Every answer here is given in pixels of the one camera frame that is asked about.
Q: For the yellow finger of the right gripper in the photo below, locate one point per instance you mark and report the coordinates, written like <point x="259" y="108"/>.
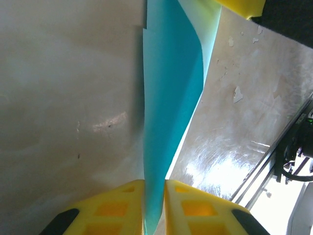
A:
<point x="242" y="7"/>

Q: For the light blue paper sheet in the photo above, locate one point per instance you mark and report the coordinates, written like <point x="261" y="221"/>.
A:
<point x="168" y="98"/>

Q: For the long aluminium base rail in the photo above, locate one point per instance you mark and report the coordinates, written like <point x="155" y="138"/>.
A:
<point x="259" y="171"/>

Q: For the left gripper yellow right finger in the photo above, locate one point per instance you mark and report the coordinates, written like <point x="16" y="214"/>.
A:
<point x="176" y="220"/>

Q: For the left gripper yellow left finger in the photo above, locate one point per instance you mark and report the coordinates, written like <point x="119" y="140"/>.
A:
<point x="132" y="220"/>

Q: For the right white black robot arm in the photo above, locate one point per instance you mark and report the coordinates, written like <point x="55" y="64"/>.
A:
<point x="303" y="137"/>

